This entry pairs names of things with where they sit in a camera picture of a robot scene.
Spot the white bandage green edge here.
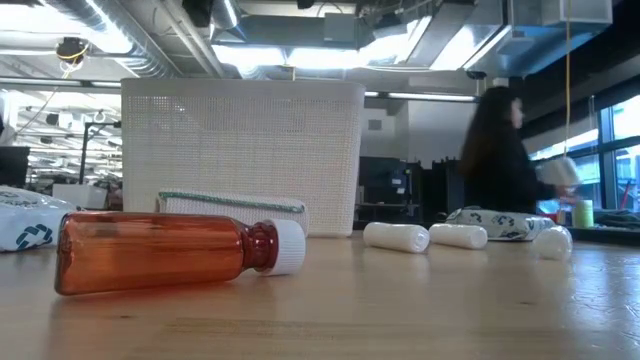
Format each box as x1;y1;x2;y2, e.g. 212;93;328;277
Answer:
155;188;310;236

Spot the amber bottle with white cap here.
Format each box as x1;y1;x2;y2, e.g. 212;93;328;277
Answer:
53;211;307;297

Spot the small white gauze roll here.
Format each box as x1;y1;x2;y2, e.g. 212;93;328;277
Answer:
531;225;574;262
362;221;431;255
428;223;489;251

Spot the printed white plastic package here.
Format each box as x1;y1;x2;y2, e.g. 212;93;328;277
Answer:
0;185;79;254
444;207;556;242

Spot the white perforated plastic basket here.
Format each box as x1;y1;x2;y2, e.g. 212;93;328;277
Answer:
120;78;366;239

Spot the grey ceiling box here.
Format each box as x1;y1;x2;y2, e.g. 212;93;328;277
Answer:
323;12;359;44

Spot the long tube light fixture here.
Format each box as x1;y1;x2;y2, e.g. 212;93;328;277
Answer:
363;90;477;104

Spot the black machine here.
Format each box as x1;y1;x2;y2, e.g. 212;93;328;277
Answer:
358;157;409;224

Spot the white box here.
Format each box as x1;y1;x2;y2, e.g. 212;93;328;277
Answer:
52;183;109;210

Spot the black cabinet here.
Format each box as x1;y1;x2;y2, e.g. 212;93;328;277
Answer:
419;158;467;224

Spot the black monitor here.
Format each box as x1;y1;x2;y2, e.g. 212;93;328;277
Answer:
0;145;30;187

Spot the person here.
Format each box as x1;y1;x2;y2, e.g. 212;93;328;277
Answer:
458;85;581;216

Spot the white paper bundle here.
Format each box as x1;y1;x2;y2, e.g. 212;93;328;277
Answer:
537;157;581;187

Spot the pale green roll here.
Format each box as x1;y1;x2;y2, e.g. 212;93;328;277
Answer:
572;199;595;229

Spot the silver spiral air duct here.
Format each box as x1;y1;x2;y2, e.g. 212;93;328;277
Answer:
44;0;176;79

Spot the black ceiling device yellow cable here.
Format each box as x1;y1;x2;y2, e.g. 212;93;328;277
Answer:
54;36;90;65

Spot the black metal stand frame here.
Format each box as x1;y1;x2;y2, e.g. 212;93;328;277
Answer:
78;121;122;185

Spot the silver rectangular air duct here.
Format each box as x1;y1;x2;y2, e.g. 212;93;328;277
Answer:
407;0;614;79

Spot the dark window frame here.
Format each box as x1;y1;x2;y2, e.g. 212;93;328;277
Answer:
529;94;640;211

